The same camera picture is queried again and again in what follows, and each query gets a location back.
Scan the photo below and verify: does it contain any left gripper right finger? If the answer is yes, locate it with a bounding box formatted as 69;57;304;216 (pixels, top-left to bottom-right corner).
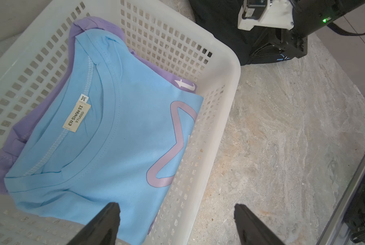
234;204;285;245

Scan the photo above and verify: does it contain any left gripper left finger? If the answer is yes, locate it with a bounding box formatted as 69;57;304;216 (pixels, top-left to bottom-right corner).
67;202;120;245

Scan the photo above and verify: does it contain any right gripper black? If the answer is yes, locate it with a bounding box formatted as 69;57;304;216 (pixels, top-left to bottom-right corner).
249;28;308;64

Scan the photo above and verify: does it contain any black t-shirt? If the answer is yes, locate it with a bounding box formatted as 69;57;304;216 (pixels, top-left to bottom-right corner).
189;0;294;66

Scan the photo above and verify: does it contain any light blue t-shirt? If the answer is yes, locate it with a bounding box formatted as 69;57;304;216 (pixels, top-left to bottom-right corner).
4;29;203;245

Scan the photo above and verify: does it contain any purple Persist t-shirt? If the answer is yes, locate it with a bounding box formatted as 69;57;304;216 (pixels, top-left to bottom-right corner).
0;17;203;199

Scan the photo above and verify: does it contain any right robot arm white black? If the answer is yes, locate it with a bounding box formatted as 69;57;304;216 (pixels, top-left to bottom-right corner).
249;0;365;64

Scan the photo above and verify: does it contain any white perforated plastic basket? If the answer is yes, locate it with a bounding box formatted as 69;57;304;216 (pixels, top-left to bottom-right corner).
0;1;241;245

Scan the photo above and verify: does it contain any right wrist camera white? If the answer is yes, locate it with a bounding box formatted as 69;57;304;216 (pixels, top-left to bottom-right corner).
238;0;294;31

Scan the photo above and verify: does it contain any aluminium mounting rail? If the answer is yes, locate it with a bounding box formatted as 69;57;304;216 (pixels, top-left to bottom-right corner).
317;154;365;245

